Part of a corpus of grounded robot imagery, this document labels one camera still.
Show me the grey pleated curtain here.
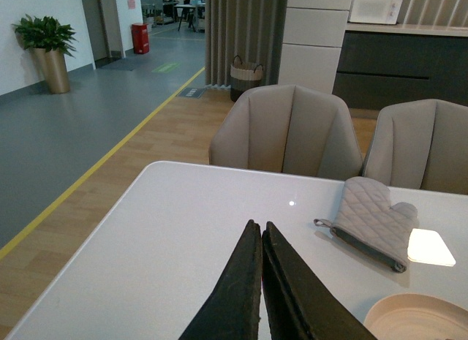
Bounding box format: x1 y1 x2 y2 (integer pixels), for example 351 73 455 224
205 0 287 86

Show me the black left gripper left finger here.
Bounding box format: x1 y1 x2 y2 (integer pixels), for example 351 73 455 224
180 219 263 339

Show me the gold plant pot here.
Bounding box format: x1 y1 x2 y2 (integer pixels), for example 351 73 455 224
32 48 70 94

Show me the green potted plant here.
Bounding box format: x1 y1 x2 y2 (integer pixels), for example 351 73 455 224
12 15 76 56

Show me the beige chair right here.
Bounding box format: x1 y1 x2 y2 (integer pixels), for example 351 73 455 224
362 99 467 194

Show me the woven basket with handles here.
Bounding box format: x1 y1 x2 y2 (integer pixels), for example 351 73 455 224
230 55 264 102

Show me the pink wall sign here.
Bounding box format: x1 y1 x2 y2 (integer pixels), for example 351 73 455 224
127 0 136 10

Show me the distant white table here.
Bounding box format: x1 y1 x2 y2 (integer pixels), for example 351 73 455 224
174 2 205 32

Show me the white drawer cabinet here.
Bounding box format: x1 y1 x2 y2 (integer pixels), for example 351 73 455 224
278 0 352 94

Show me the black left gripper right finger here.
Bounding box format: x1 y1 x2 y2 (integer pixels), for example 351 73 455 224
262 222 375 339

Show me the grey quilted oven mitt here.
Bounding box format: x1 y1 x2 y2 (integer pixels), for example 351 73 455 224
314 176 419 273

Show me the white microwave oven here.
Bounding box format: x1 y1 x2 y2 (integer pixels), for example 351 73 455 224
348 0 403 25

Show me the beige chair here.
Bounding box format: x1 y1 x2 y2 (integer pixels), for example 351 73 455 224
362 99 467 194
208 85 363 181

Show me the red bin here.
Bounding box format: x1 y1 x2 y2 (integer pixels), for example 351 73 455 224
131 23 150 54

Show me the dark kitchen counter cabinet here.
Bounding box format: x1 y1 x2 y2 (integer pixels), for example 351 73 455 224
333 30 467 110

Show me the beige round plate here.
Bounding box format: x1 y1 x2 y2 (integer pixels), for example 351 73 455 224
364 293 467 339

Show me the beige chair left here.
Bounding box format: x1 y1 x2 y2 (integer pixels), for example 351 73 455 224
208 85 363 181

